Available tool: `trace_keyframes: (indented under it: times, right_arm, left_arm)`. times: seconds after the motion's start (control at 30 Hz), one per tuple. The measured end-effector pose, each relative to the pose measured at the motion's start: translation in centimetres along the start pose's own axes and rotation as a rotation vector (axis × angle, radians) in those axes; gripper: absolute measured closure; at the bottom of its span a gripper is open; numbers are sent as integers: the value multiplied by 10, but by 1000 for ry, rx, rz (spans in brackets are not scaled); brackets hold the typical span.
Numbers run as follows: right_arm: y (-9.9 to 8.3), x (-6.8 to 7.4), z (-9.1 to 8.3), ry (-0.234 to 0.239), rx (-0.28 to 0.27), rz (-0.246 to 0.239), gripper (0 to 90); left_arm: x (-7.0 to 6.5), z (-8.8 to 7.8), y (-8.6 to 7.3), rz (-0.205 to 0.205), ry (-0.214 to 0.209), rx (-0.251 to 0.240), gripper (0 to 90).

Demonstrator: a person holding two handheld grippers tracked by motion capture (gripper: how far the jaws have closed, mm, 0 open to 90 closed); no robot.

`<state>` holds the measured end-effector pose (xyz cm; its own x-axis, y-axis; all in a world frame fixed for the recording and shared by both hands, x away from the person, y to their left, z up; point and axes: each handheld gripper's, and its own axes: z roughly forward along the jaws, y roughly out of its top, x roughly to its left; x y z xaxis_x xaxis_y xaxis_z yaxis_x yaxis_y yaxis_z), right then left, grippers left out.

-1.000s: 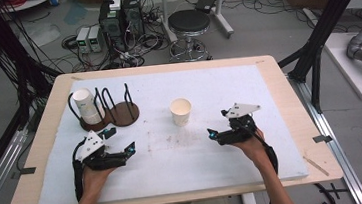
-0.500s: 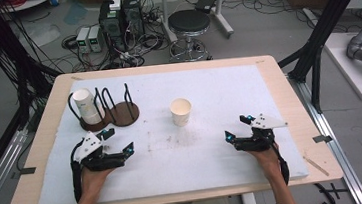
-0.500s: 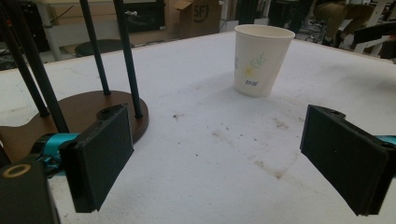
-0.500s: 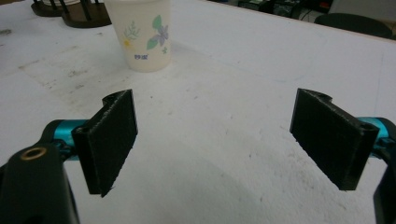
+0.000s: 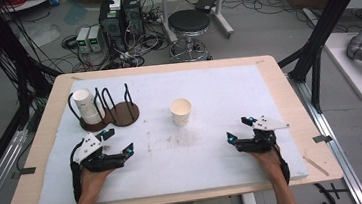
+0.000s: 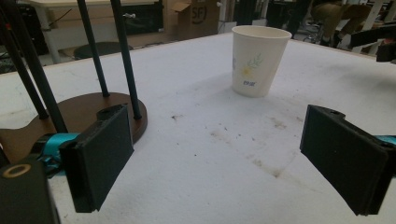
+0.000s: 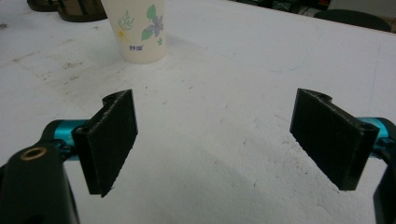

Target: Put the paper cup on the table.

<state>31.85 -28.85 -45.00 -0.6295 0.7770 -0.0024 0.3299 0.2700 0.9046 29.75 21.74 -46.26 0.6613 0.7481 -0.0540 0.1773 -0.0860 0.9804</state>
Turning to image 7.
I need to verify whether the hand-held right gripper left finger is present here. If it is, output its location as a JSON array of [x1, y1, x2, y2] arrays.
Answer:
[[71, 89, 139, 199]]

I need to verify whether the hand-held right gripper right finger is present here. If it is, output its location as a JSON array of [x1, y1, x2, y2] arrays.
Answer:
[[289, 88, 380, 191]]

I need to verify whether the floral white paper cup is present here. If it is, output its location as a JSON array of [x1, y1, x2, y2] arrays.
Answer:
[[100, 0, 168, 65]]

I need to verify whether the dark round cup holder with cups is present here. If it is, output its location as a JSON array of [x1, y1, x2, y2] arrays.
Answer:
[[26, 0, 61, 13]]

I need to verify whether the black chair back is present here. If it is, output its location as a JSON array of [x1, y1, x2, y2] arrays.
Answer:
[[313, 8, 393, 33]]

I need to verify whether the empty dark round cup holder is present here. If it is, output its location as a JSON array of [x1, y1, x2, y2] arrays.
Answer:
[[57, 0, 108, 23]]

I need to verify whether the dark green device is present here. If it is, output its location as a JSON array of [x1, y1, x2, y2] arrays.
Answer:
[[236, 0, 332, 17]]

